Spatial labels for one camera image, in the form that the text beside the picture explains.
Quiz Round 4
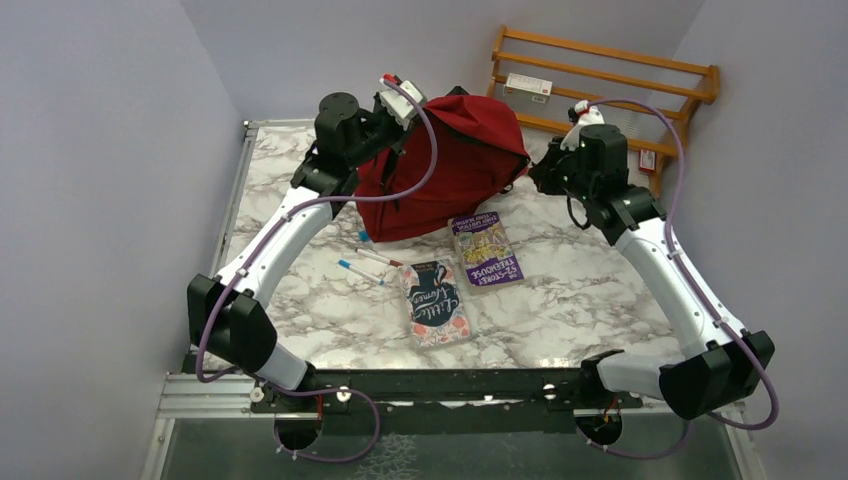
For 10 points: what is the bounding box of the red student backpack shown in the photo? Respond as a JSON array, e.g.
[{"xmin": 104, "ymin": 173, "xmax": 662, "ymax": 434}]
[{"xmin": 355, "ymin": 93, "xmax": 530, "ymax": 242}]

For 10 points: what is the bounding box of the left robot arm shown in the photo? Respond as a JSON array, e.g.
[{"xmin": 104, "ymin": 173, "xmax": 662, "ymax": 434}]
[{"xmin": 187, "ymin": 81, "xmax": 432, "ymax": 411}]

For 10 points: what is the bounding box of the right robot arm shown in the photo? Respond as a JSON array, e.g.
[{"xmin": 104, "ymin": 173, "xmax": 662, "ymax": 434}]
[{"xmin": 529, "ymin": 124, "xmax": 775, "ymax": 420}]

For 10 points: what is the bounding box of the white box on shelf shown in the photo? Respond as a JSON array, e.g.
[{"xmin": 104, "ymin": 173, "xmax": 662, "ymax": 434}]
[{"xmin": 503, "ymin": 73, "xmax": 553, "ymax": 105}]

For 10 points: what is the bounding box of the small red white box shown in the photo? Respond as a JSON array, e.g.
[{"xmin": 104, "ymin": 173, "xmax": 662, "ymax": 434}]
[{"xmin": 638, "ymin": 149, "xmax": 657, "ymax": 174}]

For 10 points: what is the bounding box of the wooden shelf rack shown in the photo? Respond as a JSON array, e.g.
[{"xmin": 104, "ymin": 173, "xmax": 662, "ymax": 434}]
[{"xmin": 486, "ymin": 25, "xmax": 721, "ymax": 193}]

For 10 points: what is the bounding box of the purple Treehouse book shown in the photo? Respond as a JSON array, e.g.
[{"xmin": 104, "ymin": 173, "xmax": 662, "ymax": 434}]
[{"xmin": 448, "ymin": 211, "xmax": 525, "ymax": 294}]

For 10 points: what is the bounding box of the red capped white pen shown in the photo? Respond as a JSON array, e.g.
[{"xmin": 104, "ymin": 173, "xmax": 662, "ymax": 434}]
[{"xmin": 355, "ymin": 248, "xmax": 402, "ymax": 267}]

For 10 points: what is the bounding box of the blue capped white pen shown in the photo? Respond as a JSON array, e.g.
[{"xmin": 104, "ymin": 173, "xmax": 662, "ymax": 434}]
[{"xmin": 338, "ymin": 259, "xmax": 385, "ymax": 285}]

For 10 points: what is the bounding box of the Little Women floral book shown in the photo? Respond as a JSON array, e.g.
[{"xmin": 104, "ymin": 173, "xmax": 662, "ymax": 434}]
[{"xmin": 397, "ymin": 259, "xmax": 472, "ymax": 349}]

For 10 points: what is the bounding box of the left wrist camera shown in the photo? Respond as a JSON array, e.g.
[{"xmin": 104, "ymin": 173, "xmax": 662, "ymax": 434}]
[{"xmin": 378, "ymin": 74, "xmax": 428, "ymax": 131}]

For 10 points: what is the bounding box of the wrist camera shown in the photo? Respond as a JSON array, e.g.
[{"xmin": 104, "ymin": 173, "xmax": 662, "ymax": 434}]
[
  {"xmin": 559, "ymin": 100, "xmax": 605, "ymax": 151},
  {"xmin": 378, "ymin": 74, "xmax": 428, "ymax": 131}
]

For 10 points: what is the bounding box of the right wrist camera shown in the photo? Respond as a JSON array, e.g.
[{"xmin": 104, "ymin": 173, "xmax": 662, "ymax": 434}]
[{"xmin": 559, "ymin": 100, "xmax": 605, "ymax": 151}]

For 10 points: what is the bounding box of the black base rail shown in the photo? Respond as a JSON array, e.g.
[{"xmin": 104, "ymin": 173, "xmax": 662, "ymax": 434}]
[{"xmin": 249, "ymin": 368, "xmax": 642, "ymax": 436}]

